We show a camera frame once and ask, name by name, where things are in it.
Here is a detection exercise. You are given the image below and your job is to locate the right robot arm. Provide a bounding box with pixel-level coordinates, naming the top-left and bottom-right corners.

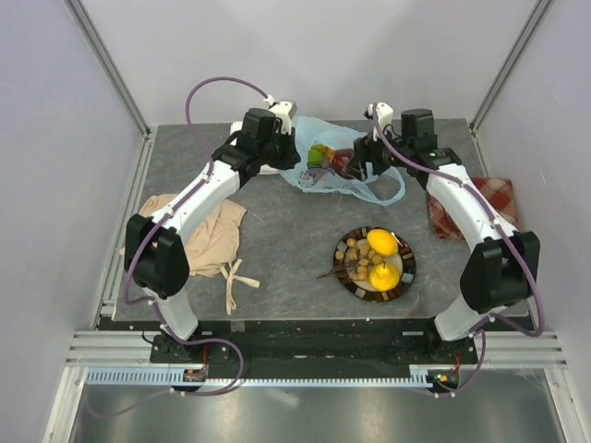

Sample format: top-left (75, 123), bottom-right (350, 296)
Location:
top-left (344, 102), bottom-right (546, 364)

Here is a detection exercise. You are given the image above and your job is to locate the yellow fake berry bunch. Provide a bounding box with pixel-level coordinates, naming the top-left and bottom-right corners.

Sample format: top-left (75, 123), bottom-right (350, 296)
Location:
top-left (319, 237), bottom-right (371, 278)

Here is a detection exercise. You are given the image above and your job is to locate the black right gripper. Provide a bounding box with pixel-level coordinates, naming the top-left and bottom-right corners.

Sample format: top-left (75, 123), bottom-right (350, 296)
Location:
top-left (344, 122), bottom-right (414, 182)

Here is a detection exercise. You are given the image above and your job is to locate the yellow fake lemon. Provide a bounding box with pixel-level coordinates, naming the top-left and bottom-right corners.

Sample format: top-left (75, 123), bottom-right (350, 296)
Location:
top-left (367, 228), bottom-right (399, 257)

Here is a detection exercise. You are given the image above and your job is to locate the aluminium frame rail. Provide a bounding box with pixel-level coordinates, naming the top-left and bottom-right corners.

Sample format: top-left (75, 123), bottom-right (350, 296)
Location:
top-left (66, 330), bottom-right (567, 369)

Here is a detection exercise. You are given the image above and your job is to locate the beige crumpled cloth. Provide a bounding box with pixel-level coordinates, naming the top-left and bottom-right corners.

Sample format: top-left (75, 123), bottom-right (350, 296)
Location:
top-left (119, 193), bottom-right (260, 316)

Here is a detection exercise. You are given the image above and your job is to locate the red plaid cloth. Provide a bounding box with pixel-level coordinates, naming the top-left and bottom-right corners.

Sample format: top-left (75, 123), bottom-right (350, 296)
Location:
top-left (428, 177), bottom-right (521, 240)

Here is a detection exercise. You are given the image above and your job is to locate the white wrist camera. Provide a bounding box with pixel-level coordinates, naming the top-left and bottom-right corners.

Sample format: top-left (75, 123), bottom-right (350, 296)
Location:
top-left (263, 95), bottom-right (297, 135)
top-left (364, 102), bottom-right (394, 141)

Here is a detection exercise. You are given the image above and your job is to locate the dark rimmed beige plate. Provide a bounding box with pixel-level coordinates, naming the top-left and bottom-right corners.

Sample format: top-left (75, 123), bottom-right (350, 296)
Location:
top-left (335, 226), bottom-right (416, 303)

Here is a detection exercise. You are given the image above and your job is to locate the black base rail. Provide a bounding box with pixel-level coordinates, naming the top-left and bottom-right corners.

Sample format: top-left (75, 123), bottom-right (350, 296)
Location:
top-left (150, 316), bottom-right (486, 370)

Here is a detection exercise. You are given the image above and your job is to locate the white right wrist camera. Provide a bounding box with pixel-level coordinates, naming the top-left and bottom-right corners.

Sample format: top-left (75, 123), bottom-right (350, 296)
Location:
top-left (364, 102), bottom-right (394, 141)

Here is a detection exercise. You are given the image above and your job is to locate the white slotted cable duct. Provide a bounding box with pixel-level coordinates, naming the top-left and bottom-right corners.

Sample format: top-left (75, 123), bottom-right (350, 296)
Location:
top-left (85, 364), bottom-right (461, 387)

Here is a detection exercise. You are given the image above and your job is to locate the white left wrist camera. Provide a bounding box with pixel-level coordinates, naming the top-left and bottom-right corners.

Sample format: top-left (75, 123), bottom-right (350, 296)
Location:
top-left (263, 95), bottom-right (297, 135)

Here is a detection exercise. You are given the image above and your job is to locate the white folded cloth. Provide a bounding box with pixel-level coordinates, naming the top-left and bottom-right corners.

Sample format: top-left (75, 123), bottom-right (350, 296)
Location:
top-left (229, 120), bottom-right (285, 176)

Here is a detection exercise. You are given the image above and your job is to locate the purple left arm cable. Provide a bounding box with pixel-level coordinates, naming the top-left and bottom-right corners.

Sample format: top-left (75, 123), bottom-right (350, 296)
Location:
top-left (124, 77), bottom-right (276, 305)

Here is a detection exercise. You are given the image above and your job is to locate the yellow fake pear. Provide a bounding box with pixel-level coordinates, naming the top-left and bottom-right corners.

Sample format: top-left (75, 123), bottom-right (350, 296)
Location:
top-left (368, 262), bottom-right (400, 292)

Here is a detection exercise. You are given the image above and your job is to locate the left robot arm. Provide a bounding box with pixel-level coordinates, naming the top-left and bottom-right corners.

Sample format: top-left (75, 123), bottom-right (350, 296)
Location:
top-left (124, 101), bottom-right (300, 363)

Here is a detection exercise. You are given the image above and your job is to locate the dark red fake apple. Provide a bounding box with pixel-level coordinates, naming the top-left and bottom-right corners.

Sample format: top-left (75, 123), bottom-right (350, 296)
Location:
top-left (330, 149), bottom-right (354, 179)

